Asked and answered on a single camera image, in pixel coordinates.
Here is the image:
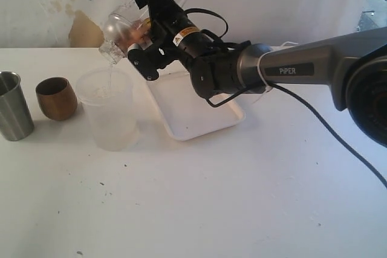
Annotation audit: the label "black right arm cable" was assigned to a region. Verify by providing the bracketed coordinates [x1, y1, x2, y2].
[184, 7, 387, 188]

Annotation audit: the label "clear plastic shaker cup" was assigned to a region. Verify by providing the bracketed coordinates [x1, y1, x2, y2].
[120, 0, 192, 44]

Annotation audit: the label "translucent plastic container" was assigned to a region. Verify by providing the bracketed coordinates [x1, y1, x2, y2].
[75, 67, 140, 152]

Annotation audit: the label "gold coin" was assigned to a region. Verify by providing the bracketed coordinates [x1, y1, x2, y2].
[144, 18, 151, 28]

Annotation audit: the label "stainless steel cup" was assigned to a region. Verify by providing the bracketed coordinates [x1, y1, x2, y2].
[1, 71, 34, 141]

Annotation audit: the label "brown wooden cubes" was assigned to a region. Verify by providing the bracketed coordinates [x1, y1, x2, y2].
[122, 18, 151, 48]

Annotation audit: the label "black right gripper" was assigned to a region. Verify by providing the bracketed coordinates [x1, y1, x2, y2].
[126, 0, 203, 81]

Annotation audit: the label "clear dome shaker lid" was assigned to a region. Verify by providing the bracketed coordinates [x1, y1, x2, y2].
[99, 13, 140, 65]

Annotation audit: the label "brown wooden cup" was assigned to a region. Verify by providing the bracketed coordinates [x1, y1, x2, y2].
[35, 77, 77, 121]

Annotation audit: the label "white rectangular tray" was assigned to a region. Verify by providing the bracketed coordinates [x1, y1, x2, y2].
[146, 71, 246, 141]

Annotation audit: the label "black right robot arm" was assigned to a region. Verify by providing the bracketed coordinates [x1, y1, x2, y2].
[128, 0, 386, 145]

